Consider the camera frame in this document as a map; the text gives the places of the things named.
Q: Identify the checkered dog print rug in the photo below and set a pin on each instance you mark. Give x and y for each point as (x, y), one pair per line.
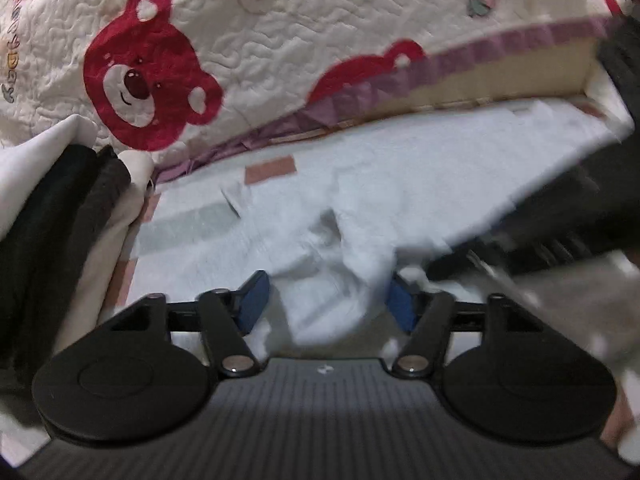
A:
(190, 225)

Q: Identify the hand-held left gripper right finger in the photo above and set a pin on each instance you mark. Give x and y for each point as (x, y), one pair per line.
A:
(402, 305)

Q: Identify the black folded garment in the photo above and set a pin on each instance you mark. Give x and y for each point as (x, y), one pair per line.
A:
(40, 240)

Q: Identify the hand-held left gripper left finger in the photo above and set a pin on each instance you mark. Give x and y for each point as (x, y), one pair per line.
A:
(252, 302)

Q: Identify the light grey sweatshirt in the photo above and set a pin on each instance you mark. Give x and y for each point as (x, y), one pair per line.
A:
(400, 185)

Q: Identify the white folded garment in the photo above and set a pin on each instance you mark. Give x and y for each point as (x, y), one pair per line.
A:
(35, 160)

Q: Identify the beige bed frame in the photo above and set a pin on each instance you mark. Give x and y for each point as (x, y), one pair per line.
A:
(500, 75)

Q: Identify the dark grey folded garment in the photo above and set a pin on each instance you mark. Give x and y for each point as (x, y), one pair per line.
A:
(100, 200)

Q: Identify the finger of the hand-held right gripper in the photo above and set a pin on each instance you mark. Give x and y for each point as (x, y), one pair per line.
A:
(460, 261)

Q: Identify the bear print quilted bedspread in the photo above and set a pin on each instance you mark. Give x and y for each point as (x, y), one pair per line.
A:
(300, 35)

